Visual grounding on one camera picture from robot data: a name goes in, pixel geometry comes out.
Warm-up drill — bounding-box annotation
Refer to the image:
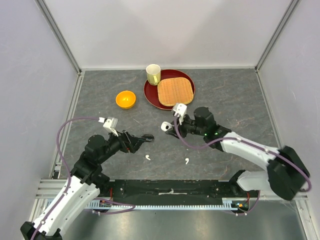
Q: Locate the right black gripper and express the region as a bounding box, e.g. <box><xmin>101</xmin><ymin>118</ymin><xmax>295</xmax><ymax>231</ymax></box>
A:
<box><xmin>166</xmin><ymin>112</ymin><xmax>207</xmax><ymax>140</ymax></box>

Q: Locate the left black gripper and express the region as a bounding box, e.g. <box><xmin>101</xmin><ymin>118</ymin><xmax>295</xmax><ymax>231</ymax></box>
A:
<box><xmin>97</xmin><ymin>127</ymin><xmax>146</xmax><ymax>164</ymax></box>

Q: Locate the white earbud charging case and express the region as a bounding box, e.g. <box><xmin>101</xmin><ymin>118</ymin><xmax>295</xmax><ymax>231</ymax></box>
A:
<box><xmin>160</xmin><ymin>121</ymin><xmax>173</xmax><ymax>132</ymax></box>

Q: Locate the black earbud charging case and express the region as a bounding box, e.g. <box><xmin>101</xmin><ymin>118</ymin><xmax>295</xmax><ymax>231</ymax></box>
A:
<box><xmin>140</xmin><ymin>134</ymin><xmax>155</xmax><ymax>142</ymax></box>

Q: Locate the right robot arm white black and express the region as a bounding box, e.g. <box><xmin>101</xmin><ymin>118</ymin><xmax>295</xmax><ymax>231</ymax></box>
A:
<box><xmin>160</xmin><ymin>103</ymin><xmax>312</xmax><ymax>201</ymax></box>

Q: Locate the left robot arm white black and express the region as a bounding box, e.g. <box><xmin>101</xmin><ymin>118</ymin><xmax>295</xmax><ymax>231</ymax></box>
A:
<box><xmin>20</xmin><ymin>131</ymin><xmax>154</xmax><ymax>240</ymax></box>

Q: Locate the woven bamboo square tray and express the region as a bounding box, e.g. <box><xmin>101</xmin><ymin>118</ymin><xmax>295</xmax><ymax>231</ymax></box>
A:
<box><xmin>157</xmin><ymin>77</ymin><xmax>194</xmax><ymax>107</ymax></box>

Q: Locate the orange bowl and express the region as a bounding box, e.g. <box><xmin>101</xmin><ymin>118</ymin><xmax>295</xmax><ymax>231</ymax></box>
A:
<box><xmin>115</xmin><ymin>90</ymin><xmax>137</xmax><ymax>110</ymax></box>

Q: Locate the cream ceramic mug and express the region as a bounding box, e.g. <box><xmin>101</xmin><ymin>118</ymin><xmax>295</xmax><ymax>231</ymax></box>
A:
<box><xmin>145</xmin><ymin>64</ymin><xmax>161</xmax><ymax>86</ymax></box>

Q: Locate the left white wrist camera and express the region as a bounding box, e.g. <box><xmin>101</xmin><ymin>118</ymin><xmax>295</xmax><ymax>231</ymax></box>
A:
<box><xmin>103</xmin><ymin>117</ymin><xmax>119</xmax><ymax>137</ymax></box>

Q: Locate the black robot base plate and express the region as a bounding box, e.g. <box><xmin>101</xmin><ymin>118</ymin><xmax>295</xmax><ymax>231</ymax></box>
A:
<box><xmin>99</xmin><ymin>179</ymin><xmax>257</xmax><ymax>206</ymax></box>

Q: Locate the slotted cable duct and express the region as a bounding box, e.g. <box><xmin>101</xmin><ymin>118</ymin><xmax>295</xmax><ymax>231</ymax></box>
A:
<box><xmin>84</xmin><ymin>199</ymin><xmax>249</xmax><ymax>211</ymax></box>

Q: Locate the aluminium frame rail left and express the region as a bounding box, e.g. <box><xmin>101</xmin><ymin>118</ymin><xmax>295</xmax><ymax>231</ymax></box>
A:
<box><xmin>35</xmin><ymin>0</ymin><xmax>82</xmax><ymax>75</ymax></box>

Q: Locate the aluminium frame rail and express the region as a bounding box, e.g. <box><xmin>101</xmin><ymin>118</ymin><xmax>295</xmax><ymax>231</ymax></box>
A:
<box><xmin>35</xmin><ymin>0</ymin><xmax>82</xmax><ymax>75</ymax></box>
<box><xmin>254</xmin><ymin>0</ymin><xmax>301</xmax><ymax>73</ymax></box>

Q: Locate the aluminium frame rail right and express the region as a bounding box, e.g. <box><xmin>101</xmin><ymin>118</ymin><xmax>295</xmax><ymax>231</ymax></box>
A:
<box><xmin>254</xmin><ymin>0</ymin><xmax>301</xmax><ymax>73</ymax></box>

